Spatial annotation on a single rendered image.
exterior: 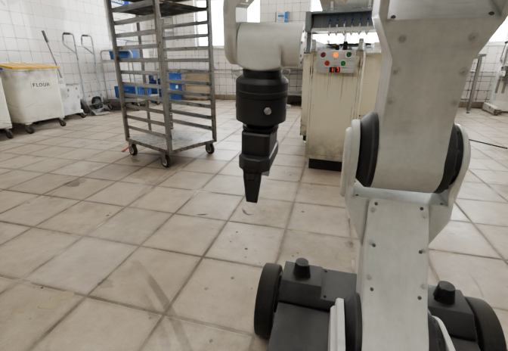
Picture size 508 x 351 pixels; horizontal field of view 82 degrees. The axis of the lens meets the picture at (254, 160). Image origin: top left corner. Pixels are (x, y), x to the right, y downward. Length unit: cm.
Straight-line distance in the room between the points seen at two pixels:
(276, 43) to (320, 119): 170
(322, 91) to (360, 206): 157
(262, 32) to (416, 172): 33
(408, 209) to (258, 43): 39
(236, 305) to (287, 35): 87
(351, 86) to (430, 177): 158
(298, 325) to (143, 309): 54
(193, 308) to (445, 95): 92
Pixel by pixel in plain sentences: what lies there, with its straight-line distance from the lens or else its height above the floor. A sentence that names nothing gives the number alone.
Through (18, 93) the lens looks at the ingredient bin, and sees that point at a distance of 406.
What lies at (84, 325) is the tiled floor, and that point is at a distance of 116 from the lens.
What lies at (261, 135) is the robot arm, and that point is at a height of 65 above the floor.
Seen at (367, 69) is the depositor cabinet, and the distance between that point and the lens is 277.
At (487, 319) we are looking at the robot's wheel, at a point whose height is 20.
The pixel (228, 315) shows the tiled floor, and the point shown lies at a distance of 106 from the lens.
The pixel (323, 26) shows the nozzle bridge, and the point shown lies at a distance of 290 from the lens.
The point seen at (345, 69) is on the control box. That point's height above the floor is 72.
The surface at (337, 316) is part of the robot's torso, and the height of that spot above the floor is 33.
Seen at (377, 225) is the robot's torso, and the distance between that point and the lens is 59.
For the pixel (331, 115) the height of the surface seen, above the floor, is 42.
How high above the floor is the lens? 77
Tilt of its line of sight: 19 degrees down
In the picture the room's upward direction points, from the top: straight up
